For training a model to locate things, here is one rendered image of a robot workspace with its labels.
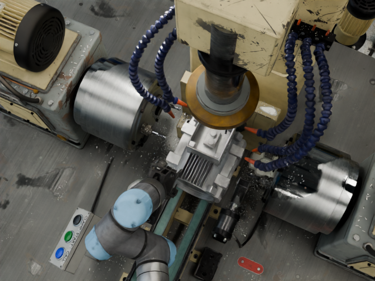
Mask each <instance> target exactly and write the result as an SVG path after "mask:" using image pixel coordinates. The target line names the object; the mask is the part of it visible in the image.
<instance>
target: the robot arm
mask: <svg viewBox="0 0 375 281"><path fill-rule="evenodd" d="M158 160H159V158H158V159H157V160H155V161H154V162H152V165H151V168H150V170H149V173H148V175H147V178H145V179H143V180H141V181H139V183H137V184H135V185H134V186H133V187H131V188H130V189H129V190H127V191H125V192H124V193H122V194H121V195H120V196H119V198H118V199H117V201H116V202H115V204H114V205H113V206H112V208H111V209H110V210H109V211H108V212H107V213H106V214H105V215H104V216H103V218H102V219H101V220H100V221H99V222H98V223H97V224H96V225H94V226H93V229H92V230H91V231H90V233H89V234H88V235H87V236H86V238H85V246H86V249H87V250H88V252H89V253H90V254H91V255H92V256H93V257H95V258H96V259H98V260H108V259H109V258H110V257H112V256H113V255H114V254H118V255H121V256H125V257H126V258H130V259H133V260H135V261H136V272H137V281H169V269H168V268H169V267H170V266H172V264H173V263H174V261H175V255H176V246H175V244H174V243H173V242H172V241H171V240H169V239H166V238H165V237H164V236H162V235H157V234H154V233H152V232H150V231H147V230H145V229H142V228H140V226H141V225H142V224H143V223H144V222H146V223H148V224H151V225H154V224H155V222H156V221H157V219H158V216H159V213H160V210H161V206H162V203H163V201H164V200H169V199H170V197H172V198H174V197H175V196H176V195H177V193H178V190H177V189H176V186H177V179H178V178H179V176H180V173H181V171H182V169H181V170H179V168H178V170H175V169H173V168H171V167H170V166H168V163H166V162H164V161H161V162H159V163H158ZM177 175H178V176H177Z"/></svg>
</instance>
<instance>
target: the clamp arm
mask: <svg viewBox="0 0 375 281"><path fill-rule="evenodd" d="M249 185H250V182H249V181H248V180H247V179H245V178H239V180H238V182H237V185H236V187H235V190H234V193H233V196H232V198H231V201H230V205H231V204H232V203H233V204H232V205H233V206H234V205H235V204H236V205H235V207H239V206H240V204H241V202H242V200H243V198H244V196H245V194H246V192H247V190H248V188H249Z"/></svg>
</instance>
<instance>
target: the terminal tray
mask: <svg viewBox="0 0 375 281"><path fill-rule="evenodd" d="M235 129H236V128H233V129H228V130H227V134H224V133H225V130H217V129H211V128H208V127H206V126H204V125H202V124H201V123H199V122H198V124H197V126H196V128H195V130H194V132H193V134H192V136H191V138H190V140H189V141H188V143H187V145H186V150H187V153H190V152H191V154H193V153H194V155H196V154H197V156H200V157H203V158H204V159H206V160H209V162H210V161H211V162H212V164H213V163H214V164H215V165H216V166H217V167H218V166H220V164H221V162H222V160H223V158H224V155H225V154H226V151H227V150H228V147H229V146H230V143H231V142H232V139H233V137H234V135H235V132H236V130H235ZM192 142H193V145H191V143H192ZM216 154H218V155H219V156H218V157H216V156H215V155H216Z"/></svg>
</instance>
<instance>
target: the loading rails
mask: <svg viewBox="0 0 375 281"><path fill-rule="evenodd" d="M240 168H241V166H238V168H236V169H235V171H234V173H233V175H232V176H233V177H237V175H238V173H239V170H240ZM176 189H177V190H178V193H177V195H176V196H175V197H174V198H172V197H170V199H169V200H164V201H163V203H162V206H161V210H160V213H159V216H158V219H157V221H156V222H155V224H154V225H152V226H151V228H149V227H147V226H146V227H145V230H147V231H150V232H152V233H154V234H157V235H162V236H164V237H166V235H167V233H168V231H169V229H170V227H171V225H172V222H173V220H176V221H178V222H180V223H182V224H184V225H186V226H187V229H186V231H185V233H184V236H183V238H182V240H181V242H180V245H179V247H178V249H177V251H176V255H175V261H174V263H173V264H172V266H170V267H169V281H180V279H181V277H182V274H183V272H184V270H185V268H186V266H187V263H188V261H191V262H193V263H195V264H199V261H200V258H201V256H202V254H203V253H202V252H200V251H197V250H195V249H194V248H195V245H196V243H197V241H198V239H199V236H200V234H201V232H202V230H203V228H204V226H205V223H206V221H207V219H208V217H209V216H210V217H212V218H214V219H216V220H217V219H218V217H219V215H220V211H221V209H222V208H220V207H218V206H215V205H214V203H213V204H212V203H209V202H207V201H205V200H203V199H200V201H199V203H198V205H197V207H196V209H195V212H194V213H190V212H188V211H186V210H184V209H182V208H180V206H181V203H182V201H183V199H184V197H185V195H186V192H185V191H183V190H182V189H180V188H178V187H176ZM119 281H137V272H136V261H134V263H133V265H132V267H131V269H130V271H129V273H126V272H123V274H122V276H121V278H120V280H119Z"/></svg>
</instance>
